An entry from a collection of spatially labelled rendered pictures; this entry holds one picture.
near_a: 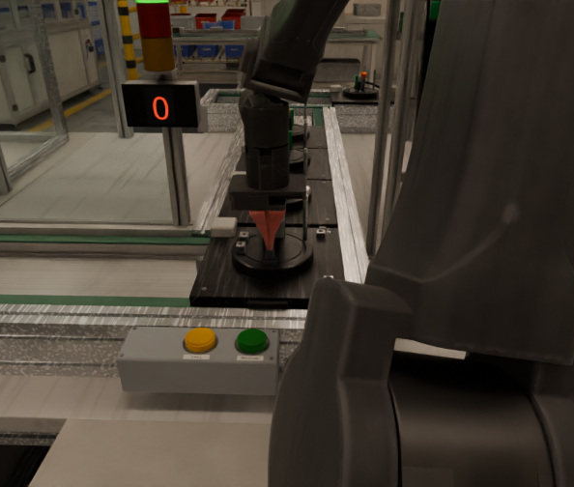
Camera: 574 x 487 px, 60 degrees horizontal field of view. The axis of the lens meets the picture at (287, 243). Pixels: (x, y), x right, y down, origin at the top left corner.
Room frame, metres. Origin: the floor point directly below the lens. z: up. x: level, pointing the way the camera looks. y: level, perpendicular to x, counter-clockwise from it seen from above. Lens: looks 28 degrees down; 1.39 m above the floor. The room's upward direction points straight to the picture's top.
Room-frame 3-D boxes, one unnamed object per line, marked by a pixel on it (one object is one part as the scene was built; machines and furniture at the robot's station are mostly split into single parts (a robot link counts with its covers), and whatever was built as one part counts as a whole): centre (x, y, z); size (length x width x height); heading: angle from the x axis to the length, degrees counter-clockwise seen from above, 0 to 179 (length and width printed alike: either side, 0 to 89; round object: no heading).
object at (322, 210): (0.99, 0.02, 1.01); 0.24 x 0.24 x 0.13; 88
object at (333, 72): (6.30, -0.58, 0.40); 0.61 x 0.41 x 0.22; 86
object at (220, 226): (0.84, 0.12, 0.97); 0.05 x 0.05 x 0.04; 88
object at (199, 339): (0.52, 0.12, 0.96); 0.04 x 0.04 x 0.02
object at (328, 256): (0.74, 0.02, 0.96); 0.24 x 0.24 x 0.02; 88
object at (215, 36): (6.22, 0.21, 0.45); 2.50 x 0.92 x 0.91; 88
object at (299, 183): (0.62, 0.03, 1.17); 0.10 x 0.07 x 0.07; 89
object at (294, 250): (0.74, 0.02, 0.98); 0.14 x 0.14 x 0.02
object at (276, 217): (0.62, 0.04, 1.10); 0.07 x 0.07 x 0.09; 89
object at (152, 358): (0.52, 0.12, 0.93); 0.21 x 0.07 x 0.06; 88
